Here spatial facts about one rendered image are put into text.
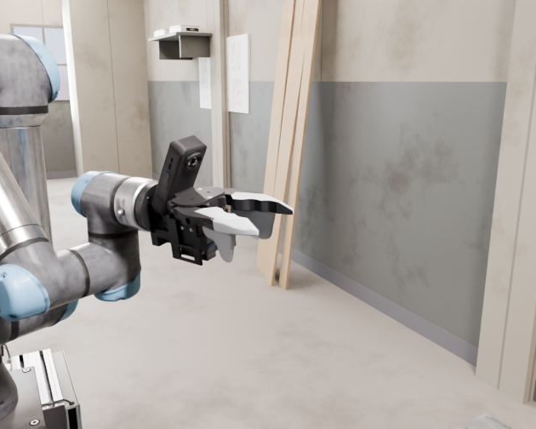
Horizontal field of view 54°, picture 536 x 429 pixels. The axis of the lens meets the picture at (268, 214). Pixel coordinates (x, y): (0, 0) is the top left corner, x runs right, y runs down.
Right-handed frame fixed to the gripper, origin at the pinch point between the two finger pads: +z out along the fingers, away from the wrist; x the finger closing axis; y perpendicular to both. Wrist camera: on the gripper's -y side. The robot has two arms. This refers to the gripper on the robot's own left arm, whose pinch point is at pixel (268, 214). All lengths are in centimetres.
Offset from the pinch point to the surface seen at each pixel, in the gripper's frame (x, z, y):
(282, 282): -254, -189, 177
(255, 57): -373, -289, 16
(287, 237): -263, -187, 142
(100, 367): -94, -204, 161
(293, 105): -292, -193, 45
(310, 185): -311, -194, 115
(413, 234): -256, -82, 117
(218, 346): -152, -166, 168
